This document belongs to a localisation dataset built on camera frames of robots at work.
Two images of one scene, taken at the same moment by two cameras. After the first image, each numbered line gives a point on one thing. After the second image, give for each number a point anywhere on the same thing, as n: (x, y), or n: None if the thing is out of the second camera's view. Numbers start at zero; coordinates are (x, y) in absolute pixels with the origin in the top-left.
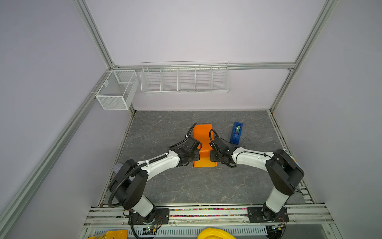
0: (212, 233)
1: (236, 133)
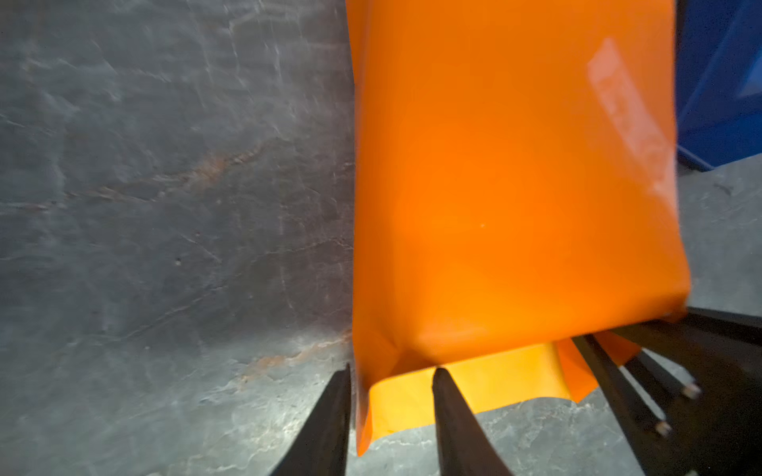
0: None
1: (718, 81)
